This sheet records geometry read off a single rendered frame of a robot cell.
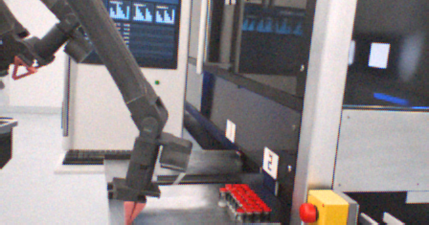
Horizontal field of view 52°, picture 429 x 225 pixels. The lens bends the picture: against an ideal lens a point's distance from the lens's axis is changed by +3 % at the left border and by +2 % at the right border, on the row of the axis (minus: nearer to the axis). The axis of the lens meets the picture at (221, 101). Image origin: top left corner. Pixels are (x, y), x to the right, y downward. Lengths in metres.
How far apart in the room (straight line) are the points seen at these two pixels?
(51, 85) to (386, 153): 5.72
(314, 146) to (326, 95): 0.11
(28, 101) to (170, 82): 4.78
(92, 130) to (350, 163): 1.17
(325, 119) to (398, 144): 0.20
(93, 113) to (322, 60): 1.16
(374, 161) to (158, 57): 1.07
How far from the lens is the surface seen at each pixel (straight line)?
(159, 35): 1.82
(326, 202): 0.90
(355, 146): 1.01
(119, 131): 1.88
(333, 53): 0.94
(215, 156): 1.60
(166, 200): 1.21
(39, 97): 6.49
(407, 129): 1.08
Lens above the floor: 1.35
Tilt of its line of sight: 9 degrees down
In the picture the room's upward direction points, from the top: 5 degrees clockwise
